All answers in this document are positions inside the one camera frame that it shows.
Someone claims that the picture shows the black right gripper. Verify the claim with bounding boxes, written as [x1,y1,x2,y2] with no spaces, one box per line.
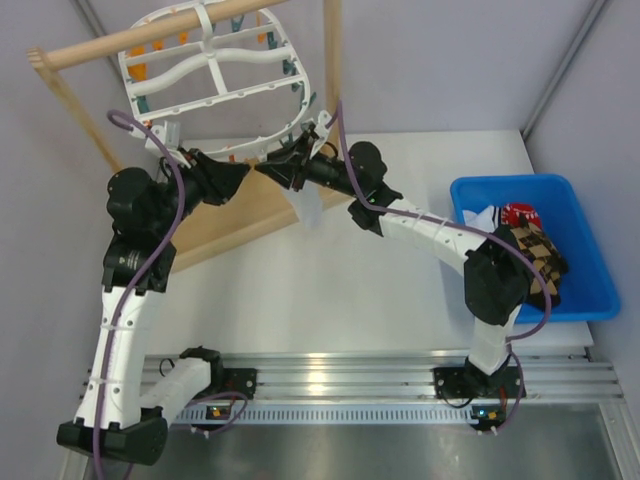
[256,133,363,200]

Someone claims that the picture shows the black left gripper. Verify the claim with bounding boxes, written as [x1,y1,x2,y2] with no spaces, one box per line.
[149,146,250,237]

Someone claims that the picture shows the white sock black stripes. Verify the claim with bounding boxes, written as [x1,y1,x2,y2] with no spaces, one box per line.
[282,182,323,230]

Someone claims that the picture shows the white plastic sock hanger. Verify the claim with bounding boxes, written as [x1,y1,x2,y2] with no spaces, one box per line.
[117,1,316,161]

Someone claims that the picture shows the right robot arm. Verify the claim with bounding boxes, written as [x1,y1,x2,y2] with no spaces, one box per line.
[255,130,532,398]

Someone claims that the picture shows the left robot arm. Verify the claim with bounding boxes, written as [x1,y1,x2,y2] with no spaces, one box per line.
[56,149,250,467]

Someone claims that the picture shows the wooden hanger stand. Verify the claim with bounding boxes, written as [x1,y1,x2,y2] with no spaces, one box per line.
[27,1,346,272]

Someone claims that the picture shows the orange clothes peg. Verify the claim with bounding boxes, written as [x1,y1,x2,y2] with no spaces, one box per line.
[126,45,147,82]

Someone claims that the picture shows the red white patterned sock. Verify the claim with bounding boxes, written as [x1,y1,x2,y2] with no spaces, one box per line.
[500,202,542,230]

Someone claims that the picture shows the brown argyle sock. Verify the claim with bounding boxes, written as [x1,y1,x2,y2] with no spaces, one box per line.
[500,219,569,307]

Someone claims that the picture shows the blue plastic bin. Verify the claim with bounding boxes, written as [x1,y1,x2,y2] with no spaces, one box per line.
[450,174,620,323]

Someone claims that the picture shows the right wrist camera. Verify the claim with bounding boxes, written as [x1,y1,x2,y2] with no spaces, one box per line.
[301,110,335,156]

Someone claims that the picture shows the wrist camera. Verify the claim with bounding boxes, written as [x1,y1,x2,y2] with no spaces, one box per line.
[149,120,181,151]
[301,110,335,156]

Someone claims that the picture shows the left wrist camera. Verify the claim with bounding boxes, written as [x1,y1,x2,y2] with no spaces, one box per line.
[149,120,181,151]

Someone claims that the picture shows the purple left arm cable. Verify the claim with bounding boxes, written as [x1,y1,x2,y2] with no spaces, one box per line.
[92,109,249,480]

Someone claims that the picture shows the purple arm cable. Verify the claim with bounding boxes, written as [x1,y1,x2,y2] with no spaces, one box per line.
[327,99,554,436]
[92,109,249,480]

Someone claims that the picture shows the aluminium mounting rail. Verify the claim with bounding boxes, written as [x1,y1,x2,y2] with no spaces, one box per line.
[79,349,624,426]

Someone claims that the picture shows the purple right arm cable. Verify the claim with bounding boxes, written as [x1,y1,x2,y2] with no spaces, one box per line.
[327,99,554,436]

